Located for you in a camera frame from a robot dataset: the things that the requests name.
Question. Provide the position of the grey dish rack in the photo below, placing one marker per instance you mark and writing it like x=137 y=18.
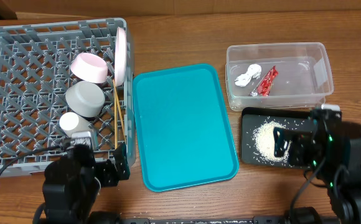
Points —
x=34 y=76

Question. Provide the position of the white paper cup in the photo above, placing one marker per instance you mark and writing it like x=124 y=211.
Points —
x=71 y=122

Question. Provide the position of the white rice pile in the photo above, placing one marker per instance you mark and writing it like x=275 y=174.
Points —
x=264 y=143

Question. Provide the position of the large white plate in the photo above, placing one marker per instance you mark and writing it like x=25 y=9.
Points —
x=120 y=56

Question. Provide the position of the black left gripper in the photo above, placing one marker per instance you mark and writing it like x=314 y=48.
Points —
x=111 y=169

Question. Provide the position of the teal serving tray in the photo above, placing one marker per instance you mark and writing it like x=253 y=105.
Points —
x=184 y=135

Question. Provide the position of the red snack wrapper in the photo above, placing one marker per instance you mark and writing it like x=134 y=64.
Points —
x=264 y=86

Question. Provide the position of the wooden chopstick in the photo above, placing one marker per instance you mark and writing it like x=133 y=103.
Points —
x=115 y=120
x=119 y=111

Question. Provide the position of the clear plastic bin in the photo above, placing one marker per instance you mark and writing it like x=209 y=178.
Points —
x=304 y=77

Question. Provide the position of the black tray bin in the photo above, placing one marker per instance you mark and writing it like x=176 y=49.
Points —
x=252 y=118

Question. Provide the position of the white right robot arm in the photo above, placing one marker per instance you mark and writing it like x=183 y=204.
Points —
x=332 y=152

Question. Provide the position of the white napkin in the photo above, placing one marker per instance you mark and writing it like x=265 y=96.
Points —
x=253 y=72

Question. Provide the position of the small pink bowl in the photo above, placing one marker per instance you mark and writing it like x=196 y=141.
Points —
x=89 y=67

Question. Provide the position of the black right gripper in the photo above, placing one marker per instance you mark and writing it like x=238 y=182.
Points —
x=281 y=148

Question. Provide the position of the grey bowl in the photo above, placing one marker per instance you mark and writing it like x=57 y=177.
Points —
x=85 y=99

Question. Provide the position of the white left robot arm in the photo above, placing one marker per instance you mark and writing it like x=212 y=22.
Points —
x=73 y=183

